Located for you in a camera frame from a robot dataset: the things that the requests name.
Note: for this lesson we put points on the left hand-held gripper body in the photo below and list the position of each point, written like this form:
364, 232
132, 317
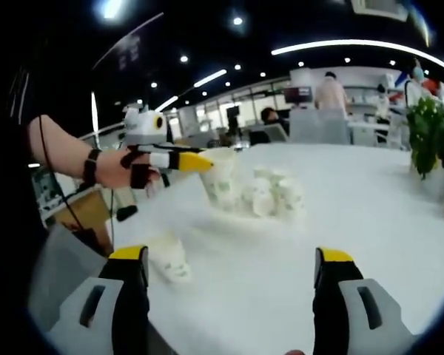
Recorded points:
144, 127

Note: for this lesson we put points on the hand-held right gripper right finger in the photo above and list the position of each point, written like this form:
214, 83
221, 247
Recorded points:
333, 296

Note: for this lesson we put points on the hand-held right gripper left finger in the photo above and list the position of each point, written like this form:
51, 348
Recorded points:
129, 296

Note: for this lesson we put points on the printed white paper cup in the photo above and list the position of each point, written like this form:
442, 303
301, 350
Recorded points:
222, 185

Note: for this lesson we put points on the person's left hand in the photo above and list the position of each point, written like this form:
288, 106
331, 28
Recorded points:
111, 170

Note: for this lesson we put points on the person's right hand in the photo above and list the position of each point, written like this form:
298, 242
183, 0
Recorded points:
294, 352

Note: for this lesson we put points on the short ceiling light strip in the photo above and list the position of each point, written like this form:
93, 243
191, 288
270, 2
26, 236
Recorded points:
209, 78
166, 103

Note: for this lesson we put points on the black wristband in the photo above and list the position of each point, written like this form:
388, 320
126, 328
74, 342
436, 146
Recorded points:
90, 166

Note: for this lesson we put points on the grey chair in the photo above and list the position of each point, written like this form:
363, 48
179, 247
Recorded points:
66, 266
318, 127

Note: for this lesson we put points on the black office chair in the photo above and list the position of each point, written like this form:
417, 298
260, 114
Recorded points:
259, 137

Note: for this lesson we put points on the white table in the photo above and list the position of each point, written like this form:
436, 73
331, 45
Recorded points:
262, 259

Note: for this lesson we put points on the brown wooden panel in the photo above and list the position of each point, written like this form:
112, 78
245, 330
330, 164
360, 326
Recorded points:
81, 214

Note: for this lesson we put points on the dark display screen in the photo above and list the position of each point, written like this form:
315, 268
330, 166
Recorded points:
299, 94

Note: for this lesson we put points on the person's black shirt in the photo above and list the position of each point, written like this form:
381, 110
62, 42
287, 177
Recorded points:
11, 222

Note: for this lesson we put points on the group of ceiling downlights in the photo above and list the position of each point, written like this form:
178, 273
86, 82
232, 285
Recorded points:
238, 21

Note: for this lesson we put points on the potted green plant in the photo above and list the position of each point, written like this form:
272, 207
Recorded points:
425, 140

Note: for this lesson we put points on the long curved ceiling light strip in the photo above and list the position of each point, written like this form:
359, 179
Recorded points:
355, 42

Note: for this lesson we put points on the ceiling air conditioner vent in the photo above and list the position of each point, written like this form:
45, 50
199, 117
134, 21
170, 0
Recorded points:
379, 7

